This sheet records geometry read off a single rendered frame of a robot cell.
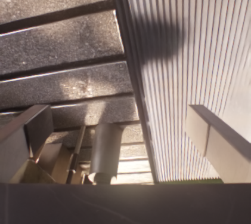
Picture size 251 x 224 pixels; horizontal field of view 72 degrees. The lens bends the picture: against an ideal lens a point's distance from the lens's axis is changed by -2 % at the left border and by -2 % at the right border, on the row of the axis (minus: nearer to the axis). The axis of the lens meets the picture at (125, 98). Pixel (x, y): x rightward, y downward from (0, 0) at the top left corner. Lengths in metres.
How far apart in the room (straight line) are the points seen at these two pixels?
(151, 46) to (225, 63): 0.19
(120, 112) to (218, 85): 0.27
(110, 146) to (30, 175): 0.18
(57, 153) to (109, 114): 0.22
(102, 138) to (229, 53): 0.37
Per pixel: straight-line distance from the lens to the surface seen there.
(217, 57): 0.47
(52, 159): 0.60
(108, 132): 0.48
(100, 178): 0.44
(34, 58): 0.42
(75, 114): 0.49
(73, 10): 0.36
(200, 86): 0.50
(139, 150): 0.61
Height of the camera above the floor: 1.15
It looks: 48 degrees down
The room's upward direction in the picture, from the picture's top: 177 degrees counter-clockwise
